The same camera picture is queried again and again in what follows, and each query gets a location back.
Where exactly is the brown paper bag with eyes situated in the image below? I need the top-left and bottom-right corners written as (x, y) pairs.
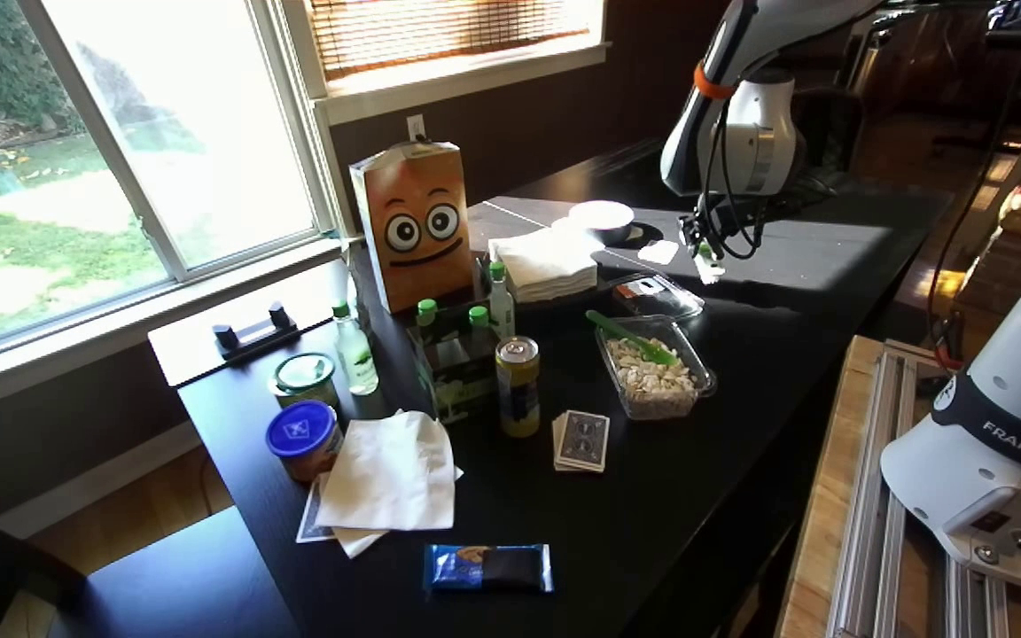
top-left (349, 140), bottom-right (482, 321)

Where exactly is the aluminium rail frame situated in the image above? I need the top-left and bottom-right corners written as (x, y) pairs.
top-left (826, 348), bottom-right (1018, 638)

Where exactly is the clear container of shells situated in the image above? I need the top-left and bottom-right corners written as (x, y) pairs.
top-left (589, 312), bottom-right (720, 426)

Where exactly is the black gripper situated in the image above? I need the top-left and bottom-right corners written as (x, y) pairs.
top-left (682, 187), bottom-right (768, 271)

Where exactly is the white window frame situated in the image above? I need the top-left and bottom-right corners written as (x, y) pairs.
top-left (0, 0), bottom-right (614, 400)

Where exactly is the glass jar green lid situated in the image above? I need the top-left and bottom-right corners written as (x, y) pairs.
top-left (270, 348), bottom-right (343, 411)

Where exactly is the deck of playing cards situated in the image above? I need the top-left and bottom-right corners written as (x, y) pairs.
top-left (546, 406), bottom-right (616, 478)

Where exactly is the wooden robot mount board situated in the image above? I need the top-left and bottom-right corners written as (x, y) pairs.
top-left (773, 332), bottom-right (1021, 638)

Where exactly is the blue lidded jar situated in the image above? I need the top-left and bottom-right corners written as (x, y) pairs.
top-left (263, 397), bottom-right (349, 485)

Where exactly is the black clamp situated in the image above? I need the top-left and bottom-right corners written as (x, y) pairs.
top-left (209, 302), bottom-right (305, 369)

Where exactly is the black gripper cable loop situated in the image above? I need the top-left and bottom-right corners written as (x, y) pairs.
top-left (693, 64), bottom-right (778, 265)

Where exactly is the bamboo window blind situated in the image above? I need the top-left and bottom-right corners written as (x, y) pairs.
top-left (300, 0), bottom-right (609, 82)

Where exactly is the stack of white napkins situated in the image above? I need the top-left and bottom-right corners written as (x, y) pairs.
top-left (486, 222), bottom-right (602, 308)

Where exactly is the black office chair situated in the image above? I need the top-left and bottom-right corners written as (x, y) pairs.
top-left (796, 87), bottom-right (878, 204)

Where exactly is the dark green bottle carrier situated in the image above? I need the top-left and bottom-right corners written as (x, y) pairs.
top-left (411, 331), bottom-right (505, 419)

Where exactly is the clear bottle green cap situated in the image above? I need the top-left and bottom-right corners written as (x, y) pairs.
top-left (330, 297), bottom-right (383, 400)
top-left (482, 260), bottom-right (520, 344)
top-left (414, 295), bottom-right (450, 369)
top-left (465, 302), bottom-right (501, 357)

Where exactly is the white round plate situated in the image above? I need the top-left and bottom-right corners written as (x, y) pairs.
top-left (562, 198), bottom-right (641, 246)

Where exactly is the yellow drink can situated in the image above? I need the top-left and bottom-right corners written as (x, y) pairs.
top-left (493, 331), bottom-right (546, 442)

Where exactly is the white paper napkin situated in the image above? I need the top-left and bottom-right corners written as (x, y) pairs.
top-left (315, 407), bottom-right (465, 560)

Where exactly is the blue snack bar wrapper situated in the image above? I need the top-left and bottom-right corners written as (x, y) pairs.
top-left (423, 540), bottom-right (562, 601)

